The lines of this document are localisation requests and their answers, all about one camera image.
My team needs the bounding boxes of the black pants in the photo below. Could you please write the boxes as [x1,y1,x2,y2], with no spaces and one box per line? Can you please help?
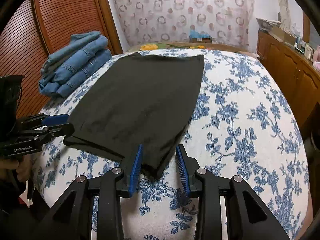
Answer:
[63,53,204,179]

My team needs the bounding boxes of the left hand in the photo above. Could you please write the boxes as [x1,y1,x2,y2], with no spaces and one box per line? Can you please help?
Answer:
[0,155,32,182]

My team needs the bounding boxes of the folded blue jeans stack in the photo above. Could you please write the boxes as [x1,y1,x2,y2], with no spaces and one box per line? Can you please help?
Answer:
[39,31,112,98]

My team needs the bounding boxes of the wooden louvred wardrobe door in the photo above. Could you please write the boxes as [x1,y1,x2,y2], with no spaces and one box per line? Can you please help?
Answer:
[1,0,123,118]

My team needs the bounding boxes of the colourful flower blanket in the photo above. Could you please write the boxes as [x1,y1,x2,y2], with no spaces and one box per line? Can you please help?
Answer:
[127,42,249,53]

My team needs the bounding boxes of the patterned sheer curtain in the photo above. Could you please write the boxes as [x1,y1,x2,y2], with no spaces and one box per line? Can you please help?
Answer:
[113,0,254,49]

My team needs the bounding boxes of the long wooden sideboard cabinet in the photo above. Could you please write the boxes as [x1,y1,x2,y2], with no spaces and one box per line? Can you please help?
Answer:
[257,30,319,139]

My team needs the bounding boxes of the cardboard box with blue bag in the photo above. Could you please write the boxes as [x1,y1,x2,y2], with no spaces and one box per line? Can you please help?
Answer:
[189,29,212,43]

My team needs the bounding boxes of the brown cardboard box on sideboard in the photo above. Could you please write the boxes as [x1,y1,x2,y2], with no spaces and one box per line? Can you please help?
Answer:
[271,26,296,45]

